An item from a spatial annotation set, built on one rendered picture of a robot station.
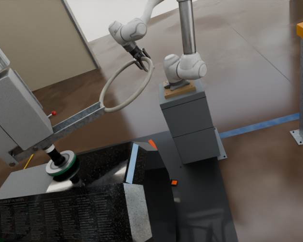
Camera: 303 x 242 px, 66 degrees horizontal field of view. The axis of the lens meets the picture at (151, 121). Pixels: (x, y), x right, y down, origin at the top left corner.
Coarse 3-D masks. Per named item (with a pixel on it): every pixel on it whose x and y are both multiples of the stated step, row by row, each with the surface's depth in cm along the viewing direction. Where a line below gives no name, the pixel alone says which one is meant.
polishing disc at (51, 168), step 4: (64, 152) 170; (68, 152) 168; (72, 152) 166; (64, 156) 166; (68, 156) 164; (72, 156) 162; (68, 160) 160; (72, 160) 160; (48, 164) 165; (52, 164) 163; (64, 164) 158; (68, 164) 157; (48, 168) 161; (52, 168) 159; (56, 168) 158; (60, 168) 156; (64, 168) 155; (48, 172) 157; (52, 172) 155; (56, 172) 154
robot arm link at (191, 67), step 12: (180, 0) 163; (180, 12) 168; (192, 12) 168; (180, 24) 174; (192, 24) 171; (192, 36) 174; (192, 48) 177; (180, 60) 185; (192, 60) 178; (180, 72) 188; (192, 72) 179; (204, 72) 182
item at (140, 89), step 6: (144, 60) 164; (150, 60) 156; (126, 66) 178; (150, 66) 151; (120, 72) 181; (150, 72) 148; (114, 78) 181; (150, 78) 147; (108, 84) 179; (144, 84) 144; (102, 90) 176; (138, 90) 143; (102, 96) 173; (132, 96) 143; (102, 102) 168; (126, 102) 144; (108, 108) 154; (114, 108) 149; (120, 108) 147
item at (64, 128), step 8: (96, 104) 165; (80, 112) 162; (88, 112) 164; (96, 112) 155; (104, 112) 158; (64, 120) 159; (72, 120) 161; (80, 120) 152; (88, 120) 155; (56, 128) 158; (64, 128) 149; (72, 128) 152; (56, 136) 149; (40, 144) 146; (48, 144) 148; (8, 152) 150; (16, 152) 152; (24, 152) 143; (32, 152) 146; (16, 160) 143
